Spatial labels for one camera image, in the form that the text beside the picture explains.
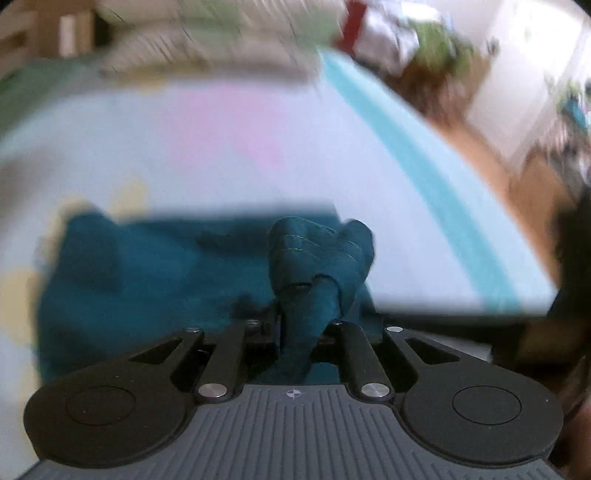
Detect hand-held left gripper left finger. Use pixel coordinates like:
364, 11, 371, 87
129, 314, 282, 403

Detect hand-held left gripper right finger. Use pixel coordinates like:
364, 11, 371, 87
314, 320, 462, 401

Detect teal pants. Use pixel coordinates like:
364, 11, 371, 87
36, 209, 385, 387

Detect white patterned bed sheet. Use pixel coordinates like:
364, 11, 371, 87
0, 48, 561, 480

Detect white cabinet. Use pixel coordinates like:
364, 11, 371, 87
468, 0, 591, 162

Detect green patterned cloth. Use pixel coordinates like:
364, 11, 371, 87
365, 0, 476, 88

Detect floral pillow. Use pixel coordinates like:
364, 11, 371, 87
99, 0, 345, 86

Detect wooden headboard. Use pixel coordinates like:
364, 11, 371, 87
0, 0, 100, 81

